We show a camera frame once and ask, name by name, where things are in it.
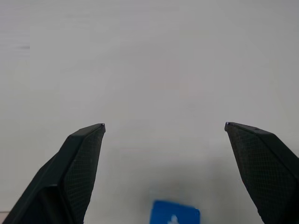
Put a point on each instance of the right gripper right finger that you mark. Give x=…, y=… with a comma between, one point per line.
x=268, y=168

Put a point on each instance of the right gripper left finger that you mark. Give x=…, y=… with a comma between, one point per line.
x=58, y=182

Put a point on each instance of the blue letter tile t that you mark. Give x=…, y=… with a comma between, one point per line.
x=163, y=211

